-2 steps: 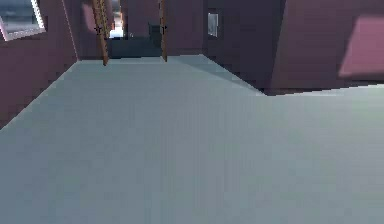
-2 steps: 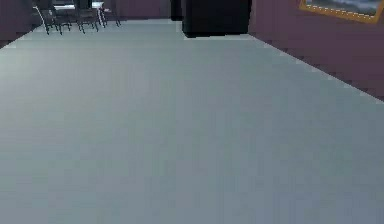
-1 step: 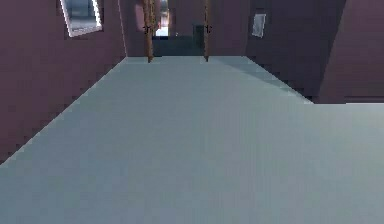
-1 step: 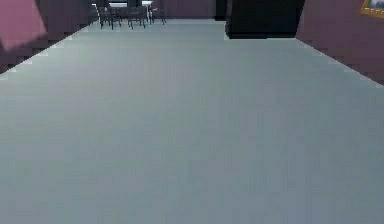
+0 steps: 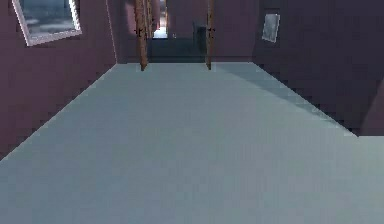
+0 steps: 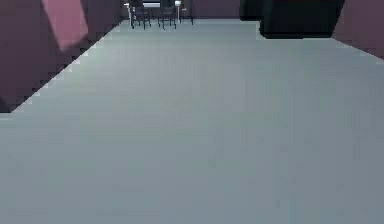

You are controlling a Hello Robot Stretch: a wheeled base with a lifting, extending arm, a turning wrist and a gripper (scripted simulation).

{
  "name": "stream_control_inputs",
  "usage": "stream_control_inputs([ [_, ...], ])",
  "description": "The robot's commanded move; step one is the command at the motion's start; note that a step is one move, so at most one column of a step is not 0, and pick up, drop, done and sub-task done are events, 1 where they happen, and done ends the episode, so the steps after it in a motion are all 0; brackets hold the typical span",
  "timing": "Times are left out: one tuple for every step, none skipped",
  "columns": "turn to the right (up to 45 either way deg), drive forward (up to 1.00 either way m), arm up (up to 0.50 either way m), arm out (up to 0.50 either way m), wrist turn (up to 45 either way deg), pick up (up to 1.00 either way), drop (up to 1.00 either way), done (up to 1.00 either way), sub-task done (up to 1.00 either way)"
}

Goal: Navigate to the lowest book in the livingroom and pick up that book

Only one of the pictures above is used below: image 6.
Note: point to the black cabinet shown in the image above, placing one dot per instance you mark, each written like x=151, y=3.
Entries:
x=296, y=18

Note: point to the black chair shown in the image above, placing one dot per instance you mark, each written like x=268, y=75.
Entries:
x=187, y=13
x=167, y=15
x=140, y=15

